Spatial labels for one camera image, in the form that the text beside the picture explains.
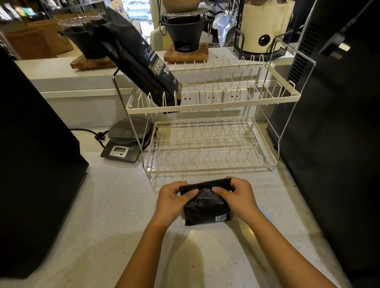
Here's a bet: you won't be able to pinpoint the person's right hand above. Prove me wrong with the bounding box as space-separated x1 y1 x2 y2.
212 177 262 225

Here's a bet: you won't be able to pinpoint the person's left hand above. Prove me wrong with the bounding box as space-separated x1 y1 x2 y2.
153 181 199 228

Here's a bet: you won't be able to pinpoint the small black coffee bag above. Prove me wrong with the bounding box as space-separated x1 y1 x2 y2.
179 177 232 226

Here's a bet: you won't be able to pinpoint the person's left forearm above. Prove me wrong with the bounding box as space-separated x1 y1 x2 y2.
114 218 182 288

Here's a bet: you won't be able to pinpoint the person's right forearm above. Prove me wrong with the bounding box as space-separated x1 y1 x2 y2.
244 208 337 288

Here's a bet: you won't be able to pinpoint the white two-tier dish rack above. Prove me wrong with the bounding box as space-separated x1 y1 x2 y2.
112 30 316 190

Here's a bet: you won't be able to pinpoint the grey digital kitchen scale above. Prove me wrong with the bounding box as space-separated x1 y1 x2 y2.
100 117 152 163

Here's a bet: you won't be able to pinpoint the tall black machine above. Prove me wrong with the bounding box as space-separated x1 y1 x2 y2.
267 0 380 279

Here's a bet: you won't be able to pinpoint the wooden stove base board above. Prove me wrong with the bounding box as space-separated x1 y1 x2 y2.
163 42 209 63
70 53 117 70

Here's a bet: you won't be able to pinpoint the black metal stove stand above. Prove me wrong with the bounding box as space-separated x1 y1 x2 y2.
232 28 294 62

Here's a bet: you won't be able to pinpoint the large black coffee bag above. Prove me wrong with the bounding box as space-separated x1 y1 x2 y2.
91 7 182 114

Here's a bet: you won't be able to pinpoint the black appliance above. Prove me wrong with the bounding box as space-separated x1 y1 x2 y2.
0 45 89 279

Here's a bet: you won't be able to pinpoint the black charcoal stove with mesh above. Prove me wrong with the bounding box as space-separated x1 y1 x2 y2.
159 7 213 53
57 15 110 60

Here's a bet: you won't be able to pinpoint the silver metal utensils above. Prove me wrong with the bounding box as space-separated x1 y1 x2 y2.
208 0 241 47

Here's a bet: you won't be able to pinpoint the brown clay pot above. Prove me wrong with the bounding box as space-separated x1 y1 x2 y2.
162 0 201 13

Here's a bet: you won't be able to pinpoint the black power cable with plug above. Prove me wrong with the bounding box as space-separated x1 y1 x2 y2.
69 128 109 148

